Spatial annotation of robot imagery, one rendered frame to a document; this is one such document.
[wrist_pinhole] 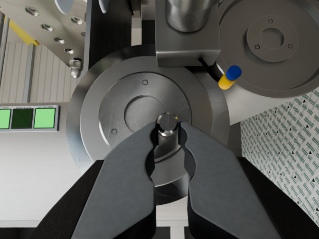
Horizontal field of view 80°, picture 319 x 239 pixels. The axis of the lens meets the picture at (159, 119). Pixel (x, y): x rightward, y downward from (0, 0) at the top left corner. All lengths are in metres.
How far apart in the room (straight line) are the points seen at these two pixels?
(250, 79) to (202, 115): 0.06
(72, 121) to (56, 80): 2.35
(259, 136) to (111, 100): 0.27
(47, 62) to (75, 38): 2.18
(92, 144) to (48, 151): 0.41
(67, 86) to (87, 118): 2.30
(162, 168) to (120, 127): 0.05
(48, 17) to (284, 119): 0.43
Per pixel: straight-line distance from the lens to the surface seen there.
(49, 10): 0.43
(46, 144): 0.58
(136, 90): 0.16
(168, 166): 0.16
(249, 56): 0.21
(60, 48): 0.55
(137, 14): 0.55
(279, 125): 0.32
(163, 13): 0.17
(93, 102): 0.18
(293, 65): 0.22
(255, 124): 0.38
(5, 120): 0.65
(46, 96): 2.52
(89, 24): 0.23
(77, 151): 0.19
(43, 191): 0.59
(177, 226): 0.53
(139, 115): 0.15
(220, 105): 0.18
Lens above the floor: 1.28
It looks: 10 degrees down
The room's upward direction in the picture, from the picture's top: 179 degrees clockwise
